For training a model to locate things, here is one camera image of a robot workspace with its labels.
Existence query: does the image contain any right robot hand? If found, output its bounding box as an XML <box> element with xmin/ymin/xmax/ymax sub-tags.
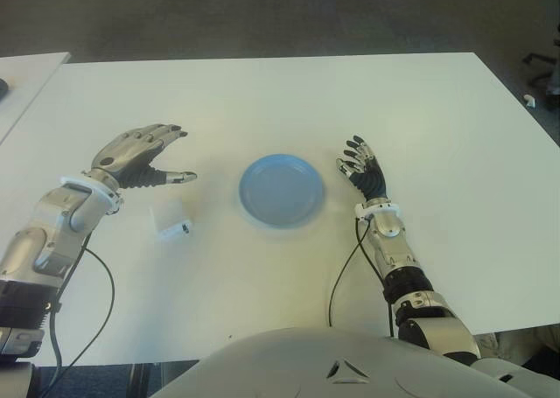
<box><xmin>334</xmin><ymin>133</ymin><xmax>389</xmax><ymax>203</ymax></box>

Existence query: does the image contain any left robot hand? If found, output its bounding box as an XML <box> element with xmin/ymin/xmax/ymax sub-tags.
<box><xmin>89</xmin><ymin>122</ymin><xmax>199</xmax><ymax>190</ymax></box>

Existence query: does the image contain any white charger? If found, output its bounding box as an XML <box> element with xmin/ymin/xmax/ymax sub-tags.
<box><xmin>150</xmin><ymin>199</ymin><xmax>194</xmax><ymax>243</ymax></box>

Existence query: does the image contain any blue plate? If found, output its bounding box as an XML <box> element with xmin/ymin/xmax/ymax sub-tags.
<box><xmin>238</xmin><ymin>153</ymin><xmax>327</xmax><ymax>231</ymax></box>

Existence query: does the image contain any white side table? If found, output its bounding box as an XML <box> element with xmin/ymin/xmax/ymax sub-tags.
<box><xmin>0</xmin><ymin>51</ymin><xmax>72</xmax><ymax>145</ymax></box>

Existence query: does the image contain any grey robot torso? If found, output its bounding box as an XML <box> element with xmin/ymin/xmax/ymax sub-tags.
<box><xmin>148</xmin><ymin>326</ymin><xmax>535</xmax><ymax>398</ymax></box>

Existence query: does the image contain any white patterned shoe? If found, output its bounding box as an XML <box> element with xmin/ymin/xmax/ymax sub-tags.
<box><xmin>476</xmin><ymin>331</ymin><xmax>520</xmax><ymax>360</ymax></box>

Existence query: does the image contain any black office chair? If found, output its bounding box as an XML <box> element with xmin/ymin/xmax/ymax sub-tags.
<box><xmin>523</xmin><ymin>34</ymin><xmax>560</xmax><ymax>95</ymax></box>

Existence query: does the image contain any person in beige trousers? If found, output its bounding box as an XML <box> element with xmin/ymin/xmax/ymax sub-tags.
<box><xmin>518</xmin><ymin>323</ymin><xmax>560</xmax><ymax>373</ymax></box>

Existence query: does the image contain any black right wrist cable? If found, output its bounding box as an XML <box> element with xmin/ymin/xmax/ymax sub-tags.
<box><xmin>325</xmin><ymin>217</ymin><xmax>395</xmax><ymax>339</ymax></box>

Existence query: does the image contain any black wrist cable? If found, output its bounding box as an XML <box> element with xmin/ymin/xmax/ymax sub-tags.
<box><xmin>325</xmin><ymin>217</ymin><xmax>395</xmax><ymax>339</ymax></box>
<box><xmin>41</xmin><ymin>244</ymin><xmax>116</xmax><ymax>368</ymax></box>

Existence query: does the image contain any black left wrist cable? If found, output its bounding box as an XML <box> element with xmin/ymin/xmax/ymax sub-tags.
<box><xmin>41</xmin><ymin>244</ymin><xmax>116</xmax><ymax>368</ymax></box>

